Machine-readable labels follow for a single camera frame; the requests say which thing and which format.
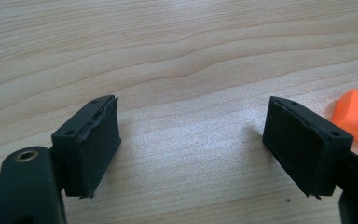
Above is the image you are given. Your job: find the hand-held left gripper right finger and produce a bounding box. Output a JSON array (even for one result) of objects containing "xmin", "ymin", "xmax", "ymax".
[{"xmin": 262, "ymin": 95, "xmax": 354, "ymax": 200}]

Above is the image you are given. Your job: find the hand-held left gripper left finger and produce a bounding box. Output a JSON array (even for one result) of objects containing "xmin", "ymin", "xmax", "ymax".
[{"xmin": 50, "ymin": 94, "xmax": 122, "ymax": 200}]

